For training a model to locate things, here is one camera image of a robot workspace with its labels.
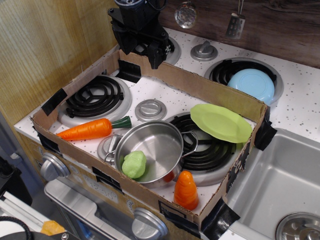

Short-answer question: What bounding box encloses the light blue plastic plate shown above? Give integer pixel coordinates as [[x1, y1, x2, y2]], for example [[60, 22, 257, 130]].
[[227, 68, 275, 105]]

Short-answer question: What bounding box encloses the front left black burner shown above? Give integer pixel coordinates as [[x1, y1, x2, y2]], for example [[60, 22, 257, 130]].
[[58, 75, 132, 128]]

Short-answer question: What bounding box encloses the front right black burner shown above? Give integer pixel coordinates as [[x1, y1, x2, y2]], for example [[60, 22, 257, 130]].
[[166, 113, 243, 187]]

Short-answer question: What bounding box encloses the silver sink drain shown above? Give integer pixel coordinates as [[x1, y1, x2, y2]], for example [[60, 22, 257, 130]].
[[274, 212, 320, 240]]

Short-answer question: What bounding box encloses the light green toy broccoli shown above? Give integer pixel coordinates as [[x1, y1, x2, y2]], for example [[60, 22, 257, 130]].
[[121, 150, 147, 179]]

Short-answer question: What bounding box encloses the black cable bottom left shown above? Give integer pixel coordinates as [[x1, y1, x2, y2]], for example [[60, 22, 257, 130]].
[[0, 215, 33, 240]]

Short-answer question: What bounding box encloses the silver oven knob right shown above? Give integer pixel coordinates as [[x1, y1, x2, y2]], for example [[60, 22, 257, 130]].
[[131, 207, 169, 240]]

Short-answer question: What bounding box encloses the silver oven knob left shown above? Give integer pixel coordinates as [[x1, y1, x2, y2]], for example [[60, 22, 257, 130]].
[[40, 152, 70, 182]]

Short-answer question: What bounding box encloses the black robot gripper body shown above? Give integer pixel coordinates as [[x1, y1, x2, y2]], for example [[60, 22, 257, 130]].
[[107, 0, 169, 47]]

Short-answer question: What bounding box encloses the hanging silver slotted spatula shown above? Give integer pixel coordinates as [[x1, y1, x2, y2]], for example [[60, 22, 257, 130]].
[[225, 0, 246, 40]]

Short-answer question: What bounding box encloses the short orange toy carrot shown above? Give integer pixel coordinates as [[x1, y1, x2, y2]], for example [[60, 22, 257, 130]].
[[173, 170, 199, 211]]

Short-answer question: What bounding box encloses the back right black burner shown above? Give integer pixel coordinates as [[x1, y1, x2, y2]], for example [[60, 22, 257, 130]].
[[204, 57, 284, 106]]

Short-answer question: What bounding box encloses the orange toy carrot with stem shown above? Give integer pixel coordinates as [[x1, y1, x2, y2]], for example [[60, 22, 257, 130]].
[[56, 116, 132, 141]]

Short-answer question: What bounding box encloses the orange yellow object bottom left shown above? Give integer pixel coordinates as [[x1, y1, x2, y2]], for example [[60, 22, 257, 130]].
[[40, 220, 66, 236]]

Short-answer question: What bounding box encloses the stainless steel sink basin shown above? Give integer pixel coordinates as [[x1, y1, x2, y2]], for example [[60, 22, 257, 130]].
[[227, 129, 320, 240]]

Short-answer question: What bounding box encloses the hanging silver strainer ladle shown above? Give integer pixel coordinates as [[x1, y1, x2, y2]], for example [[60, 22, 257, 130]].
[[174, 0, 198, 29]]

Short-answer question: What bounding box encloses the silver front stove knob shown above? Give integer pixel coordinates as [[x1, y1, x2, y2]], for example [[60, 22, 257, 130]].
[[97, 134, 123, 165]]

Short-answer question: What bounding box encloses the silver back stove knob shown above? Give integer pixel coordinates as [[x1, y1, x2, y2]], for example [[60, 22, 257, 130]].
[[190, 40, 218, 62]]

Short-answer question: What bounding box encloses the stainless steel pan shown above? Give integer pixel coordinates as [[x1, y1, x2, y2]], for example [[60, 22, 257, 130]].
[[104, 120, 199, 188]]

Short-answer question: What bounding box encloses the silver oven door handle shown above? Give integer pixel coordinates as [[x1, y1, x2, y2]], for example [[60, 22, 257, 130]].
[[44, 180, 109, 240]]

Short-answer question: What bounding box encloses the brown cardboard fence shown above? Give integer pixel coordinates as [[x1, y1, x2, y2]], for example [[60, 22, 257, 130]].
[[31, 50, 275, 227]]

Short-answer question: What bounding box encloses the silver oven knob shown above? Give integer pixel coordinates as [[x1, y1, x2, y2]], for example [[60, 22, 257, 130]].
[[131, 207, 169, 240], [40, 152, 70, 182]]

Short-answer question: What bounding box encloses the lime green plastic plate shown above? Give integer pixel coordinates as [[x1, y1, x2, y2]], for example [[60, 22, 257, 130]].
[[190, 103, 253, 144]]

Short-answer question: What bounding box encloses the silver centre stove knob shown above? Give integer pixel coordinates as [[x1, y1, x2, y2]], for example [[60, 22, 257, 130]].
[[135, 99, 167, 122]]

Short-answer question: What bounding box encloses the silver stove knob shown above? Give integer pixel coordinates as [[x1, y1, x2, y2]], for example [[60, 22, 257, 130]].
[[97, 134, 123, 165], [190, 40, 218, 62], [135, 99, 167, 122]]

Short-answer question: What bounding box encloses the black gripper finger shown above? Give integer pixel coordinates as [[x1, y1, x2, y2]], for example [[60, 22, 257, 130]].
[[118, 32, 137, 55], [147, 40, 169, 70]]

